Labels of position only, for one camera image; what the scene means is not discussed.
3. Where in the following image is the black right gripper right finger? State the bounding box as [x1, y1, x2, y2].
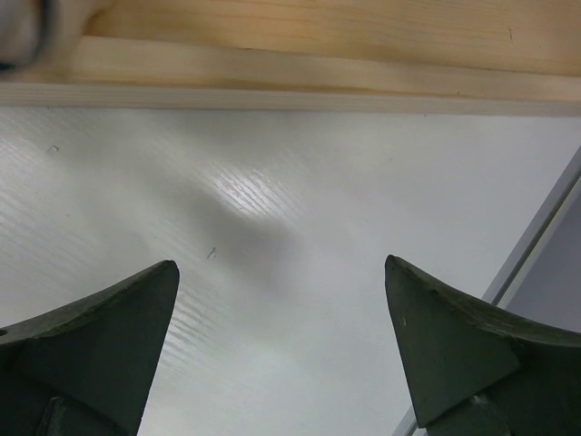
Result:
[385, 255, 580, 435]

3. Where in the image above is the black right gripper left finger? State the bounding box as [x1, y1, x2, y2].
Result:
[1, 260, 178, 435]

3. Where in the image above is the wooden clothes rack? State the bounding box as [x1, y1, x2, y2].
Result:
[1, 0, 580, 116]

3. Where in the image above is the grey underwear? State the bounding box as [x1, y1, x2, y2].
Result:
[1, 1, 53, 74]

